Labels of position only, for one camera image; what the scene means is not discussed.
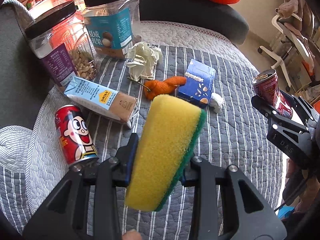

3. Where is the teal label macadamia jar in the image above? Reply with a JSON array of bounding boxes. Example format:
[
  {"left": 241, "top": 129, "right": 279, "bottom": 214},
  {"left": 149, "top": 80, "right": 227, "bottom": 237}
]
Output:
[{"left": 82, "top": 0, "right": 142, "bottom": 59}]

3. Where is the crumpled white tissue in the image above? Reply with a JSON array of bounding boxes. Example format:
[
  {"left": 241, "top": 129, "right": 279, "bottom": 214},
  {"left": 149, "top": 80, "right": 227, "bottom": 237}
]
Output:
[{"left": 209, "top": 93, "right": 224, "bottom": 113}]

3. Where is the purple label nut jar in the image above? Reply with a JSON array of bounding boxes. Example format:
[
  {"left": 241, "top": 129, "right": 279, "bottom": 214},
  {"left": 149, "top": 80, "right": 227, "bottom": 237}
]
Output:
[{"left": 24, "top": 2, "right": 98, "bottom": 92}]

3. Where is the white office chair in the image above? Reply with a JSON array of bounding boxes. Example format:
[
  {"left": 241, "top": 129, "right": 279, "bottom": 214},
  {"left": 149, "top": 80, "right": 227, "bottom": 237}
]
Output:
[{"left": 258, "top": 13, "right": 319, "bottom": 92}]

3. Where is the crumpled cream paper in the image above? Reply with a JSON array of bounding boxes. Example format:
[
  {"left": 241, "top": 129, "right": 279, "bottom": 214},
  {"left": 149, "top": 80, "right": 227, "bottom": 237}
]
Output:
[{"left": 126, "top": 42, "right": 163, "bottom": 81}]

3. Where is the orange peel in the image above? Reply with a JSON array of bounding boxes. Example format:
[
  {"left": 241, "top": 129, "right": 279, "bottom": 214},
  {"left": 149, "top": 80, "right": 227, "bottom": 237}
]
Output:
[{"left": 144, "top": 76, "right": 187, "bottom": 100}]

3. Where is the red cartoon drink can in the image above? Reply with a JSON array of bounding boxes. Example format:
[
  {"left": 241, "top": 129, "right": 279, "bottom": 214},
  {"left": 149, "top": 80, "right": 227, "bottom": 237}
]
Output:
[{"left": 55, "top": 105, "right": 99, "bottom": 167}]

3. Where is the crushed red drink can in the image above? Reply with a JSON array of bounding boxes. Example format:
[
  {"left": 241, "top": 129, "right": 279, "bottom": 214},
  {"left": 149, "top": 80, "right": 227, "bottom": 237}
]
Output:
[{"left": 252, "top": 68, "right": 293, "bottom": 119}]

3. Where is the yellow green sponge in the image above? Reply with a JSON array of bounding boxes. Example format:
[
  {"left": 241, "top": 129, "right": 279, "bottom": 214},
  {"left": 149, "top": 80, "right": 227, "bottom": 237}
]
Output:
[{"left": 125, "top": 94, "right": 207, "bottom": 212}]

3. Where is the brown blanket on chair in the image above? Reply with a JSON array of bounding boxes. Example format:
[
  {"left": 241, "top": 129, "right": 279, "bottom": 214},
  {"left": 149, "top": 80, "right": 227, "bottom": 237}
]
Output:
[{"left": 278, "top": 0, "right": 315, "bottom": 68}]

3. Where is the light blue milk carton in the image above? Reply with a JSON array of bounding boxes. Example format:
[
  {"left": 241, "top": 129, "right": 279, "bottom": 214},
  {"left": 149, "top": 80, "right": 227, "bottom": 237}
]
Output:
[{"left": 64, "top": 76, "right": 138, "bottom": 129}]

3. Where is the blue plastic stool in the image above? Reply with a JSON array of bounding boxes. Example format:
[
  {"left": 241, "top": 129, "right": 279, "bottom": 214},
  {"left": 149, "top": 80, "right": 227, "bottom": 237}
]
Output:
[{"left": 277, "top": 205, "right": 295, "bottom": 219}]

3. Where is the striped grey quilted cover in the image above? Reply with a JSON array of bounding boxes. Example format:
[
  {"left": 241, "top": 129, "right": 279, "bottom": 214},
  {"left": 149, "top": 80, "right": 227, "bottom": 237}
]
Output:
[{"left": 1, "top": 5, "right": 282, "bottom": 239}]

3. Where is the blue white snack box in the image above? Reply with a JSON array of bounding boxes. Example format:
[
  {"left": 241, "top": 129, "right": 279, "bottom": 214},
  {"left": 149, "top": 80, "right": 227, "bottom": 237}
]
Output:
[{"left": 177, "top": 59, "right": 216, "bottom": 108}]

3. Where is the dark grey sofa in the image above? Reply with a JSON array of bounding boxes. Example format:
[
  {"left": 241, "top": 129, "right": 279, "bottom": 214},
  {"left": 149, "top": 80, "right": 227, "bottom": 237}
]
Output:
[{"left": 1, "top": 0, "right": 249, "bottom": 129}]

